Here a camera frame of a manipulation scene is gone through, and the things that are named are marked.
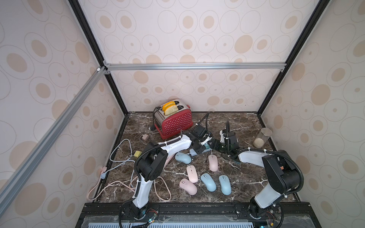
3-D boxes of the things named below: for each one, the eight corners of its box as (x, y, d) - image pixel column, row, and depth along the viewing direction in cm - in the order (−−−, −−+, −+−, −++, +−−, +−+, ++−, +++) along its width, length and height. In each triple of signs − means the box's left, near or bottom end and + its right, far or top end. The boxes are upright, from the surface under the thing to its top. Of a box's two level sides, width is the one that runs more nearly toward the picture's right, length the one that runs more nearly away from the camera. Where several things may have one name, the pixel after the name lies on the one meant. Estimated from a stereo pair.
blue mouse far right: (221, 195, 81) (222, 194, 79) (218, 176, 88) (219, 175, 86) (231, 195, 81) (232, 194, 79) (228, 176, 88) (229, 175, 86)
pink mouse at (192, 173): (189, 184, 85) (190, 182, 83) (186, 167, 91) (186, 165, 90) (198, 182, 86) (199, 180, 84) (194, 165, 92) (194, 164, 90)
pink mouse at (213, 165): (209, 171, 90) (210, 169, 87) (208, 156, 96) (208, 154, 94) (218, 171, 90) (218, 169, 87) (215, 156, 96) (216, 154, 94)
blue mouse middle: (210, 194, 81) (210, 192, 79) (199, 177, 87) (199, 175, 85) (217, 188, 83) (218, 187, 81) (206, 172, 89) (207, 170, 87)
